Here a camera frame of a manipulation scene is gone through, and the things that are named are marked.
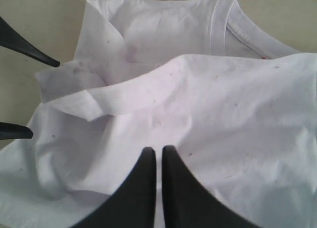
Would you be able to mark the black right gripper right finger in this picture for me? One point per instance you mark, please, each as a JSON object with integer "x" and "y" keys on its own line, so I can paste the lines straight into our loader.
{"x": 187, "y": 204}

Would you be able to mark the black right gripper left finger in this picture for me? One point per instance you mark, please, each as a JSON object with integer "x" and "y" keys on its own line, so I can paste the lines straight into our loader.
{"x": 133, "y": 204}

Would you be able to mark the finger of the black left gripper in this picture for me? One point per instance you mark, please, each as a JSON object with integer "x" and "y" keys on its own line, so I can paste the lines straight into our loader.
{"x": 10, "y": 39}
{"x": 14, "y": 131}

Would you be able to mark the white t-shirt red lettering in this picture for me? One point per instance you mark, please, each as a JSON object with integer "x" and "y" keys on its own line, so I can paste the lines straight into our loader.
{"x": 239, "y": 106}

